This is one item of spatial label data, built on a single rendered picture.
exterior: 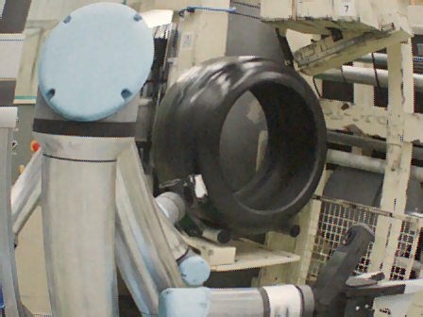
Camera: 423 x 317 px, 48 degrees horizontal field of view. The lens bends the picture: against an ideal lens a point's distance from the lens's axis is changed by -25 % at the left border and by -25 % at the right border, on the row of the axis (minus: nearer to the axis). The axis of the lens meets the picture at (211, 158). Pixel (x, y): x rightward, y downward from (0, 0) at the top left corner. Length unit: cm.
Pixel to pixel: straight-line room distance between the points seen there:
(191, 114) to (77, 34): 125
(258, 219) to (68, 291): 135
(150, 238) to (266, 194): 149
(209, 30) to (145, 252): 154
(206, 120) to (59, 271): 122
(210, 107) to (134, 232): 107
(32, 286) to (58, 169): 183
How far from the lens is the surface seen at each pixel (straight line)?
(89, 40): 49
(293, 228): 194
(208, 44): 213
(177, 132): 174
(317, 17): 197
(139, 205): 66
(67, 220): 52
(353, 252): 65
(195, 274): 130
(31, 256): 228
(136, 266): 68
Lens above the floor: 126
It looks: 5 degrees down
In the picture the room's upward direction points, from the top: 5 degrees clockwise
